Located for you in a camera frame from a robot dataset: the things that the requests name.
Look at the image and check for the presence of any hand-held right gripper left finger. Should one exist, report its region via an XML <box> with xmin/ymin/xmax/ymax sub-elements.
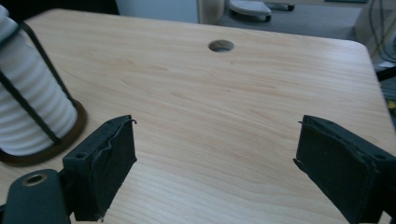
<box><xmin>62</xmin><ymin>114</ymin><xmax>138</xmax><ymax>222</ymax></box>

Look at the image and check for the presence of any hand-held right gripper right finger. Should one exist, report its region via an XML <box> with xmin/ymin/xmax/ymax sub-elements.
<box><xmin>292</xmin><ymin>114</ymin><xmax>396</xmax><ymax>224</ymax></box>

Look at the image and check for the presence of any bundle of black wall cables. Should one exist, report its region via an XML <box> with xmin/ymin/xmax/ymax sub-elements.
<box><xmin>368</xmin><ymin>0</ymin><xmax>396</xmax><ymax>64</ymax></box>

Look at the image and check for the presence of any stack of white paper cups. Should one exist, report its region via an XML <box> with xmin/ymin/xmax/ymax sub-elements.
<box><xmin>0</xmin><ymin>4</ymin><xmax>78</xmax><ymax>157</ymax></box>

